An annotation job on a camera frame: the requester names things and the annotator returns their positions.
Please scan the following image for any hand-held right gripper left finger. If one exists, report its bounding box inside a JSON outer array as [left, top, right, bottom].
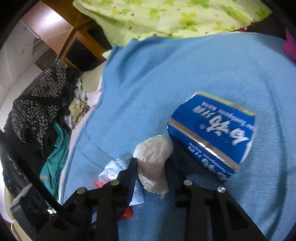
[[35, 158, 139, 241]]

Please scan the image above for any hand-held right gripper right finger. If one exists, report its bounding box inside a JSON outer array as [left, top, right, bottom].
[[165, 159, 266, 241]]

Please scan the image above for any white blue wrapper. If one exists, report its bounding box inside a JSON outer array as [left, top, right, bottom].
[[98, 156, 145, 207]]

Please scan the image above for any white plastic bag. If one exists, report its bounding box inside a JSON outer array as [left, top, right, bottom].
[[134, 134, 174, 197]]

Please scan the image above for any orange wrapper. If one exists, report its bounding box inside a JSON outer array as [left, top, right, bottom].
[[121, 207, 134, 219]]

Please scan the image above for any blue paper carton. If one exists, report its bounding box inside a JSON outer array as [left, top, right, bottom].
[[167, 91, 258, 184]]

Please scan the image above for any teal garment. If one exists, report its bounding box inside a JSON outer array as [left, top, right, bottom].
[[39, 122, 71, 204]]

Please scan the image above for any beige patterned cloth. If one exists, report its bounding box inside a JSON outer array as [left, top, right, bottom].
[[69, 98, 89, 121]]

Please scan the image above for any pale pink sheet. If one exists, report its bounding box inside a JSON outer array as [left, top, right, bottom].
[[72, 90, 103, 139]]

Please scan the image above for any black jacket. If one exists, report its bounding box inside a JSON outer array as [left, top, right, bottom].
[[0, 130, 70, 209]]

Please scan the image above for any cream mattress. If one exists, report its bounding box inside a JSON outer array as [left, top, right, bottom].
[[81, 62, 107, 93]]

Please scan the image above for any blue blanket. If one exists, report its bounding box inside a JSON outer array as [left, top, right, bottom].
[[58, 32, 296, 241]]

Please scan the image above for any black white dotted garment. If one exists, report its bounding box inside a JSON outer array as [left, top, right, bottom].
[[10, 64, 68, 151]]

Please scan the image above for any low wooden cabinet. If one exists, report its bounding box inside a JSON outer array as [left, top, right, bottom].
[[58, 14, 114, 70]]

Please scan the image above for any green clover print quilt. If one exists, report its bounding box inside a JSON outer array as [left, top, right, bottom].
[[73, 0, 272, 41]]

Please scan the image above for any pink pillow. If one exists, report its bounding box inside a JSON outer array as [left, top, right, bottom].
[[282, 29, 296, 61]]

